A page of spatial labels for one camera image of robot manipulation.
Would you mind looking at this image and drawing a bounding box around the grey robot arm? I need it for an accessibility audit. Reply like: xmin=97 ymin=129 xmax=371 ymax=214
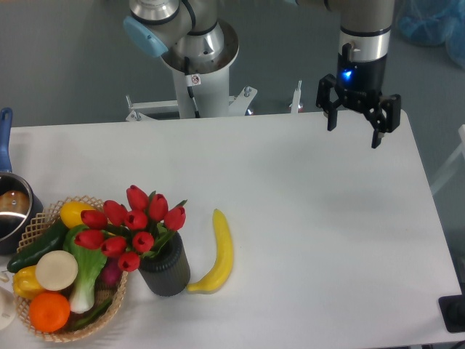
xmin=123 ymin=1 xmax=401 ymax=148

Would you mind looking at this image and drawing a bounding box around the dark green cucumber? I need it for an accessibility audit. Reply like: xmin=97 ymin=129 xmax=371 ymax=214
xmin=7 ymin=219 xmax=69 ymax=273

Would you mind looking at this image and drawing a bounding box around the black device at edge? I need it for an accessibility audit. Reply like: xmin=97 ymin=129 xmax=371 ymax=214
xmin=438 ymin=294 xmax=464 ymax=333

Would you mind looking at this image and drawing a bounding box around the red tulip bouquet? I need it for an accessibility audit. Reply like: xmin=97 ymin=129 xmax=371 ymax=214
xmin=73 ymin=185 xmax=187 ymax=272

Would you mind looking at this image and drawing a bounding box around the woven wicker basket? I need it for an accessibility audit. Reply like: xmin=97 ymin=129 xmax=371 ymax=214
xmin=14 ymin=196 xmax=128 ymax=343

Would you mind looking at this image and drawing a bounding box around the green chili pepper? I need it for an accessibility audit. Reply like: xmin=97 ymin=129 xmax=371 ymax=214
xmin=68 ymin=298 xmax=113 ymax=332

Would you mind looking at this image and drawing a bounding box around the yellow bell pepper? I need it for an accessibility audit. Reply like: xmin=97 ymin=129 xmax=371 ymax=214
xmin=12 ymin=265 xmax=46 ymax=300

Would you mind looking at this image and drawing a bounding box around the green bok choy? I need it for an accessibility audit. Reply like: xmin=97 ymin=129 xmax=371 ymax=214
xmin=63 ymin=225 xmax=107 ymax=314

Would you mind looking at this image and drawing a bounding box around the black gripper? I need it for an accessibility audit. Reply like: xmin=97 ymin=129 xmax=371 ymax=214
xmin=315 ymin=55 xmax=401 ymax=149

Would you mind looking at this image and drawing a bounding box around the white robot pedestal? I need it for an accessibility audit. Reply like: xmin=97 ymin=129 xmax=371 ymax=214
xmin=124 ymin=17 xmax=258 ymax=119

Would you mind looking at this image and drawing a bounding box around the yellow banana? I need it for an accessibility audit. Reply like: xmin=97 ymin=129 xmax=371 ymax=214
xmin=186 ymin=209 xmax=234 ymax=294

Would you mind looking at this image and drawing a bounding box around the purple red onion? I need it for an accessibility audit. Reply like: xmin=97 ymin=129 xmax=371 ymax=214
xmin=100 ymin=258 xmax=122 ymax=287

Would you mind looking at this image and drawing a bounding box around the white round bun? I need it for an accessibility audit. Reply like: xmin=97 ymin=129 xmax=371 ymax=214
xmin=35 ymin=250 xmax=78 ymax=291

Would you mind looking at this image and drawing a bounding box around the blue handled saucepan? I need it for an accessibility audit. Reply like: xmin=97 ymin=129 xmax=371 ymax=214
xmin=1 ymin=108 xmax=43 ymax=256

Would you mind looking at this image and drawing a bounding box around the blue plastic bag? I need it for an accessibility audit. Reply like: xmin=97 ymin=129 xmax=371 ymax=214
xmin=395 ymin=1 xmax=464 ymax=68

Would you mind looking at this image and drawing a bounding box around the orange fruit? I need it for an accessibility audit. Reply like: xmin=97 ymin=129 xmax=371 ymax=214
xmin=28 ymin=292 xmax=70 ymax=332

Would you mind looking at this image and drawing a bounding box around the dark ribbed vase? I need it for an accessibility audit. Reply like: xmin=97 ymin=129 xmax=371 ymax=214
xmin=139 ymin=233 xmax=190 ymax=297

